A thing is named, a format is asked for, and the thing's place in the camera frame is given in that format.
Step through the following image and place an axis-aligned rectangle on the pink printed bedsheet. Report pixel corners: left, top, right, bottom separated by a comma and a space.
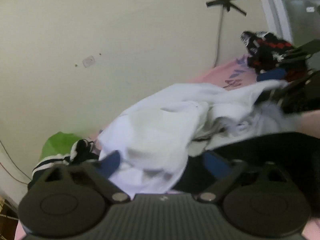
15, 55, 320, 240

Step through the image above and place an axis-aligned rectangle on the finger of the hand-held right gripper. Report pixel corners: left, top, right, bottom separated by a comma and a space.
260, 81, 320, 115
257, 39, 320, 87

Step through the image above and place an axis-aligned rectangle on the red and black patterned garment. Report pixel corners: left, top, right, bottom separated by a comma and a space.
240, 31, 308, 81

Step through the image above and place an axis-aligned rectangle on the white window frame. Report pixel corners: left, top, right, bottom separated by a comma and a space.
252, 0, 320, 46

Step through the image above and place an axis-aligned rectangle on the white wall cable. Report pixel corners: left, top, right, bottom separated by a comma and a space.
212, 0, 227, 67

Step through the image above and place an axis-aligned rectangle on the black tape cross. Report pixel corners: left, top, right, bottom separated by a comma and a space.
203, 0, 248, 16

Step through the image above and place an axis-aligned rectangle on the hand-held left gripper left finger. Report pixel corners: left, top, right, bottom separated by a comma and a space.
37, 150, 131, 203

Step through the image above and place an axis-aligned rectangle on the white garment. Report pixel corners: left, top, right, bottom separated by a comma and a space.
96, 79, 303, 198

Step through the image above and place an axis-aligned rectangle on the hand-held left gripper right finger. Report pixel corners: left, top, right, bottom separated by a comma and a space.
197, 151, 292, 204

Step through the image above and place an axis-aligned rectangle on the person's right forearm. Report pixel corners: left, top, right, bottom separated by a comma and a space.
299, 109, 320, 137

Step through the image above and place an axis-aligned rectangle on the small white wall plate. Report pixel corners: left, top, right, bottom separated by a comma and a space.
82, 55, 96, 68

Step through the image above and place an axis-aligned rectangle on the black sweater with green cuffs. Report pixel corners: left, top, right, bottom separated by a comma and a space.
27, 139, 101, 188

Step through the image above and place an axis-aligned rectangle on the green cloth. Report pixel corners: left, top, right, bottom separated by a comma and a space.
39, 132, 84, 162

